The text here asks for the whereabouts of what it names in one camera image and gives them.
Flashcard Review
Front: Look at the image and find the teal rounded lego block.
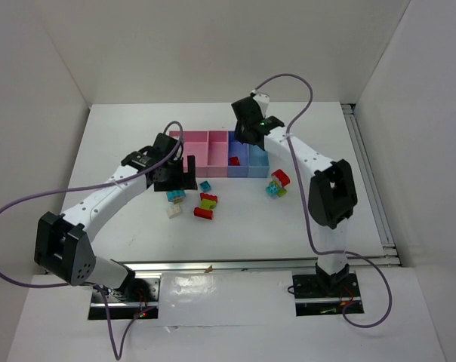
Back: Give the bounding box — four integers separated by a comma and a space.
166, 190, 186, 204

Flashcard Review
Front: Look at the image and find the small teal lego brick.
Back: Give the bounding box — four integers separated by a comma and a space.
199, 181, 211, 192

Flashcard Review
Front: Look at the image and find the white lego brick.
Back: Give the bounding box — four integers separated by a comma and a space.
166, 204, 183, 219

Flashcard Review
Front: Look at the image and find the small red lego brick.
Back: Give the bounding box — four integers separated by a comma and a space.
229, 156, 241, 167

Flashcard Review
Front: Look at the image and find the red green lego assembly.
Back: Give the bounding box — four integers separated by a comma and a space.
193, 192, 218, 220

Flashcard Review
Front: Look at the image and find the multicolour lego assembly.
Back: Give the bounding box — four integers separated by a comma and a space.
266, 169, 291, 198

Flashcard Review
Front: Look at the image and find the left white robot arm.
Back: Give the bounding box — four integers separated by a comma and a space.
34, 133, 197, 290

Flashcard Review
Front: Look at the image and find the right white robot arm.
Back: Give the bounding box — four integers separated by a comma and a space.
231, 93, 358, 292

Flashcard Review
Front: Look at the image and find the large pink bin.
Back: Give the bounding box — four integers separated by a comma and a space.
183, 130, 208, 177

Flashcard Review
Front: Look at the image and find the dark blue bin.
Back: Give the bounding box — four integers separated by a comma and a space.
227, 130, 248, 178

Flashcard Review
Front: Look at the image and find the small pink bin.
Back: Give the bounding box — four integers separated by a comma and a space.
207, 130, 229, 177

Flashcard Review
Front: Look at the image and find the light blue bin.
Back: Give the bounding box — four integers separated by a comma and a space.
248, 145, 270, 179

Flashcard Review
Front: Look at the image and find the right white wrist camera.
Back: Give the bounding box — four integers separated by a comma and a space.
250, 90, 270, 115

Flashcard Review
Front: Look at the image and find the aluminium rail front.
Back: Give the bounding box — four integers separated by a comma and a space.
46, 257, 327, 273

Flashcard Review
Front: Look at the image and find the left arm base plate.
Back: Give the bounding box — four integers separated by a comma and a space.
88, 273, 161, 321

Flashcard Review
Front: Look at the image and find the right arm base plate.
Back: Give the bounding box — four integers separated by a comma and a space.
287, 269, 365, 317

